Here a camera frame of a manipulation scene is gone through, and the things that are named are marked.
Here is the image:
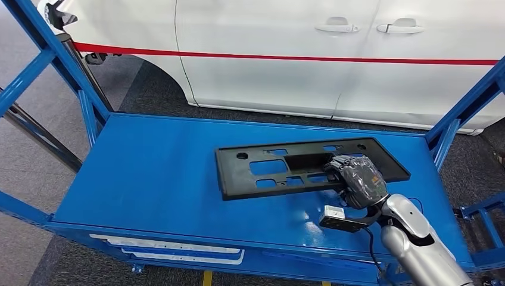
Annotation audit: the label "black plastic panel part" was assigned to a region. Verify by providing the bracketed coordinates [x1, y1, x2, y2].
[214, 136, 412, 202]

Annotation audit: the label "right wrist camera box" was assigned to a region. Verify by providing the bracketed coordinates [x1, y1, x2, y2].
[319, 205, 382, 234]

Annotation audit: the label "black stanchion post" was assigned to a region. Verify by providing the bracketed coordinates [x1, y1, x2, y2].
[0, 87, 83, 173]

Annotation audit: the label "white plastic bin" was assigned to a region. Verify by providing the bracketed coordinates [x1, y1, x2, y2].
[89, 234, 241, 254]
[121, 247, 245, 266]

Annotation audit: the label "dark barrier pole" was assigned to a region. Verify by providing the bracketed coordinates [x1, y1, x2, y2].
[55, 32, 115, 113]

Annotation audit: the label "white car with red stripe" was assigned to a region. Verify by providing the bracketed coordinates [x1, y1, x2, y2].
[37, 0, 505, 137]

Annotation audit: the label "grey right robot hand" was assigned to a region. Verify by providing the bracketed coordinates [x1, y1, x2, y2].
[323, 154, 389, 210]

